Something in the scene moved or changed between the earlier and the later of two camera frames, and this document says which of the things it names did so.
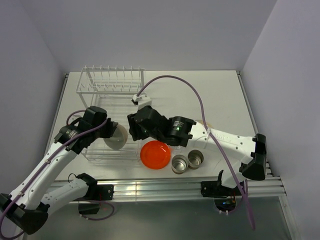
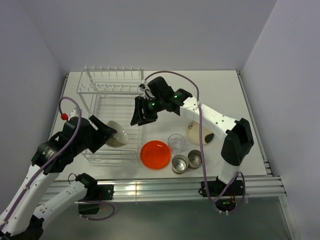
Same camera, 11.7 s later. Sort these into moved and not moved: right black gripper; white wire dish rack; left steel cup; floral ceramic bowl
Moved: right black gripper
Not moved: white wire dish rack; floral ceramic bowl; left steel cup
